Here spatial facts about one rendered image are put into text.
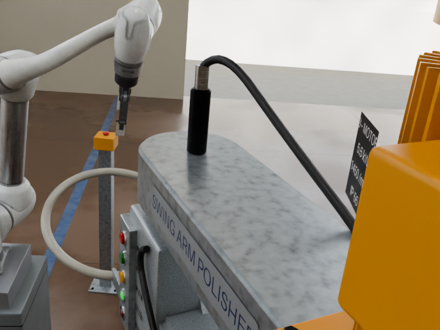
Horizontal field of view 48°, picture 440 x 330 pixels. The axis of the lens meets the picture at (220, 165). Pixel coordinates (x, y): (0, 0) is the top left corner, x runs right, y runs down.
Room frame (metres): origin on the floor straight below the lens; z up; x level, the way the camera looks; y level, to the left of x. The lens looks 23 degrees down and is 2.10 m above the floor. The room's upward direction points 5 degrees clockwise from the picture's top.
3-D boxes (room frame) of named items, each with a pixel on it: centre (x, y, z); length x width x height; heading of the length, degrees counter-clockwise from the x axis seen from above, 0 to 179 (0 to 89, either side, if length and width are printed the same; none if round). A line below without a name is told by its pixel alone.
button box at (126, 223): (0.93, 0.18, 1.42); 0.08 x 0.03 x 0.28; 27
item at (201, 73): (0.92, 0.05, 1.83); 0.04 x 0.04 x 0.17
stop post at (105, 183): (2.74, 0.69, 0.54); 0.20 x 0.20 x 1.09; 0
